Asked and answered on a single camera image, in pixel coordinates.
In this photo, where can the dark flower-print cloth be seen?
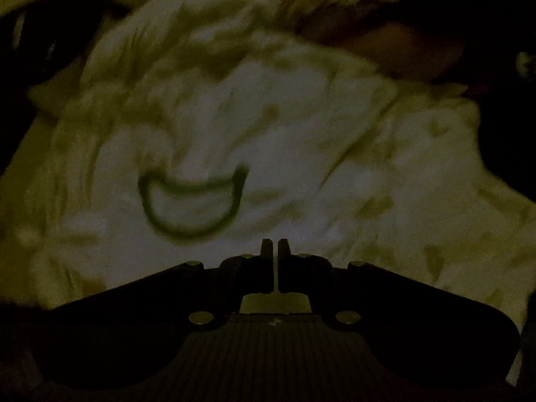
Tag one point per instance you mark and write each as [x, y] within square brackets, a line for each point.
[494, 16]

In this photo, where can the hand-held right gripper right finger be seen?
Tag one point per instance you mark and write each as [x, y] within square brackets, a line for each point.
[285, 261]

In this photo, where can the pale floral blanket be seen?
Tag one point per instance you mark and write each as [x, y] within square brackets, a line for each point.
[439, 176]

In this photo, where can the white small shirt dark neckline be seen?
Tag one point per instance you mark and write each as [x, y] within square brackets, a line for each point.
[201, 213]

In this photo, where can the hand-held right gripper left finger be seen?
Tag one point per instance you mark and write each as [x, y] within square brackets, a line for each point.
[267, 261]

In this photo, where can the dark brown cloth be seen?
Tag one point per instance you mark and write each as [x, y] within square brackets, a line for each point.
[389, 50]

